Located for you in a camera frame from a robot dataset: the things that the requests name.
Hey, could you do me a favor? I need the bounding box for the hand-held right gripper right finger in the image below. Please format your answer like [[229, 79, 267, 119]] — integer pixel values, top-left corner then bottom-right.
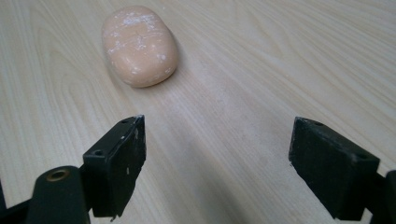
[[288, 116, 381, 222]]

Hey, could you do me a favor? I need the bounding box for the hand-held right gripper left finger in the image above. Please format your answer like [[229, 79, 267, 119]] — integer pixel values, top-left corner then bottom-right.
[[82, 114, 148, 220]]

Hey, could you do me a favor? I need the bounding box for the orange oval bread roll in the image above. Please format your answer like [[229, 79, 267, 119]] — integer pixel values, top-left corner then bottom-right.
[[101, 5, 179, 89]]

